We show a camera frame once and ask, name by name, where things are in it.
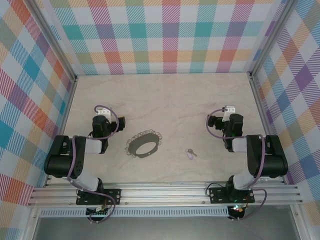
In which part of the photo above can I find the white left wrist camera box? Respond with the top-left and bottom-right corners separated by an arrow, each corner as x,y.
96,106 -> 111,118

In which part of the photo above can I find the aluminium frame post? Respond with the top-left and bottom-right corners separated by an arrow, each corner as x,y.
24,0 -> 78,83
246,0 -> 298,78

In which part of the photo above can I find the white slotted cable duct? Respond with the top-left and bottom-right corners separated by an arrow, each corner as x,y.
39,206 -> 230,218

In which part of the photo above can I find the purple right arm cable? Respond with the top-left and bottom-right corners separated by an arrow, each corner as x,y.
205,106 -> 268,222

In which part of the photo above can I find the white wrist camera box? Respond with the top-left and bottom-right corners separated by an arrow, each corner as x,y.
223,104 -> 237,121
96,106 -> 111,118

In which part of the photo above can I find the grey metal panel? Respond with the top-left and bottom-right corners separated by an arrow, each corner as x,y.
32,216 -> 301,240

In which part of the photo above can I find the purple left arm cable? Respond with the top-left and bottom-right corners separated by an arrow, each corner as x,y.
66,104 -> 120,224

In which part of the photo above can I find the green circuit board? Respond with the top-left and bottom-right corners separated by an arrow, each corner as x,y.
86,206 -> 110,216

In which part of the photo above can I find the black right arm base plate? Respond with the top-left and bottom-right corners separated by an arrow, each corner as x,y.
208,186 -> 256,205

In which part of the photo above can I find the aluminium mounting rail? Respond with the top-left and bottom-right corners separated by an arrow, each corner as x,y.
27,182 -> 303,207

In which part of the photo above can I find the black circuit board with lights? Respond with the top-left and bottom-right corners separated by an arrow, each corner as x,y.
229,204 -> 245,219

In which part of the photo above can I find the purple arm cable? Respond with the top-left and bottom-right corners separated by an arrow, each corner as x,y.
66,104 -> 120,224
205,106 -> 268,222

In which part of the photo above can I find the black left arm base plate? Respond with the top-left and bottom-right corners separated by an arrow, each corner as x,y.
76,187 -> 123,206

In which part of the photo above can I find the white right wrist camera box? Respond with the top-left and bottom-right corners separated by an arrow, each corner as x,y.
223,104 -> 237,121

